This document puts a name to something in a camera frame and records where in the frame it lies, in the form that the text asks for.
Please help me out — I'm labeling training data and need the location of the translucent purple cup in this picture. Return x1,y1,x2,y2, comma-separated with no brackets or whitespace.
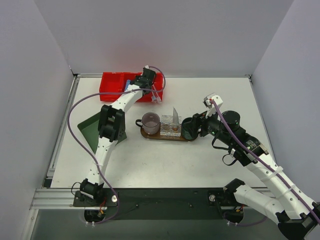
135,112,161,135

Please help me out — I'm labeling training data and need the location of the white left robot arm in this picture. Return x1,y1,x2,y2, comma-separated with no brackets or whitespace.
80,66,156,206

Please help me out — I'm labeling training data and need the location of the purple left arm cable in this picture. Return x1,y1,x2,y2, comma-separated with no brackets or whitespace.
67,65,166,224

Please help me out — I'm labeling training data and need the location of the toothbrush in clear wrapper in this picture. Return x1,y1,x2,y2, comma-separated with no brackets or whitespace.
151,85,162,104

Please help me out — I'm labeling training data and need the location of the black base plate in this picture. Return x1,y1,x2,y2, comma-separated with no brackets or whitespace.
73,187,244,222

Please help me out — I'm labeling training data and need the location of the clear plastic bag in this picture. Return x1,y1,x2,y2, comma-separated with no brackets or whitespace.
160,115,182,139

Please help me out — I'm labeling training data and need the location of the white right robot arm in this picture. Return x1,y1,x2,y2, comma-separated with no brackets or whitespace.
182,110,320,240

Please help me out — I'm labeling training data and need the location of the blue toothpaste tube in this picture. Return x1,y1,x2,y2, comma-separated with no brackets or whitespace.
124,79,131,92

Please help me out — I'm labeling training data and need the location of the oval wooden tray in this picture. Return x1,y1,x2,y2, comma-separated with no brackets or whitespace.
140,128,194,142

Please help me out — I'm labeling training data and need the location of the green metal tray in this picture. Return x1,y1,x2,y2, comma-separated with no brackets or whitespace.
77,105,127,154

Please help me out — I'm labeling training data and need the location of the white toothpaste tube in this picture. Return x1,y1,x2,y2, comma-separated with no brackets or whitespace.
172,107,179,131

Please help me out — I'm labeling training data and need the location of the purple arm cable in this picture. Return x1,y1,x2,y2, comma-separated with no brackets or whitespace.
211,98,320,227
67,65,166,224

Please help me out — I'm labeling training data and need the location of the red plastic divided bin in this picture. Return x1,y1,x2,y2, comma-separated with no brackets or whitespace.
99,72,164,103

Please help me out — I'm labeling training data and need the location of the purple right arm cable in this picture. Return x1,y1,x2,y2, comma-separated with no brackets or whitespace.
211,98,320,227

